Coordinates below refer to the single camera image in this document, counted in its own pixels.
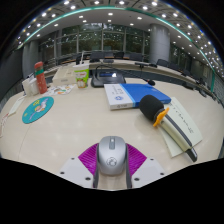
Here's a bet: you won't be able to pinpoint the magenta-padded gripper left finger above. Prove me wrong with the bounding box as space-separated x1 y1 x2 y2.
58 142 101 189

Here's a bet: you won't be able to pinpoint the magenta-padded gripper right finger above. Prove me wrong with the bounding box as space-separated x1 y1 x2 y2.
124 143 167 189

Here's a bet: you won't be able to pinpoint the silver computer mouse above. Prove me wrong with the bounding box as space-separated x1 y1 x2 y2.
96 135 128 177

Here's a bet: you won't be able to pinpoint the round teal printed mouse pad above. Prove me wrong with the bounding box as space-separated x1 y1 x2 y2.
21 96 55 125

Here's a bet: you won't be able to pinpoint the microphone with black foam head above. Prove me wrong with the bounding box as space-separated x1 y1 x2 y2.
138 94 199 163

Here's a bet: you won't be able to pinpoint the cream paper booklet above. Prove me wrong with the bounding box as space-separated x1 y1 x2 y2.
158 96 203 158

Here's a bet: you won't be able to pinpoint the blue and white book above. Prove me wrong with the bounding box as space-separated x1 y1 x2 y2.
103 82 172 111

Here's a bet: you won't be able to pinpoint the black conference microphone console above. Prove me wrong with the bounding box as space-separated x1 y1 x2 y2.
90 64 127 88

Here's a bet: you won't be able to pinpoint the green printed paper cup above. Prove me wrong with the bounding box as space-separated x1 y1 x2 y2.
72 51 91 89

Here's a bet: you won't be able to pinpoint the cream desk organizer box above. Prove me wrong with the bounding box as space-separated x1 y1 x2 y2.
51 66 78 88

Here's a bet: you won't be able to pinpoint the red bottle with green band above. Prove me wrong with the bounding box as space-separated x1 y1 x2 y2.
33 61 48 95

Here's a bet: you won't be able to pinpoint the long curved conference desk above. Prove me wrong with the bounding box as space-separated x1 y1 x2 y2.
44 59 216 93

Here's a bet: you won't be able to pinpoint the black office chairs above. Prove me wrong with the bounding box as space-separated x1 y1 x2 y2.
75 49 208 88

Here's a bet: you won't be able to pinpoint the ceiling lights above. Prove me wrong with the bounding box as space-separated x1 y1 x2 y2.
16 0 223 68

